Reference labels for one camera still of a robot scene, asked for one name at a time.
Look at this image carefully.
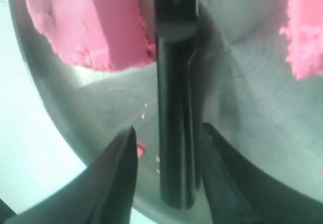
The pink object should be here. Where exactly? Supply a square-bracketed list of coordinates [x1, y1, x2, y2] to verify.
[280, 0, 322, 80]

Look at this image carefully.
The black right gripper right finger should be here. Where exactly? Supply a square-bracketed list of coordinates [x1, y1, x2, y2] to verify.
[201, 123, 322, 223]

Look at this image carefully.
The round steel plate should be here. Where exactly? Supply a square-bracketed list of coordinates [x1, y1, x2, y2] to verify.
[9, 0, 322, 223]

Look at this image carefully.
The small pink dough crumb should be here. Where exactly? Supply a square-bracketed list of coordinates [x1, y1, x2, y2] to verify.
[137, 143, 146, 159]

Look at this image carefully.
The pink clay lump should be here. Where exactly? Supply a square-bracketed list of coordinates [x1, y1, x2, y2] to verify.
[26, 0, 155, 72]

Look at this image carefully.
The black knife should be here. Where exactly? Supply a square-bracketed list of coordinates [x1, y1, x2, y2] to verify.
[154, 0, 199, 210]

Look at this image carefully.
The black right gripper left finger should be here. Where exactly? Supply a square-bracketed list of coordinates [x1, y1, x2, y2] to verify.
[5, 127, 138, 223]

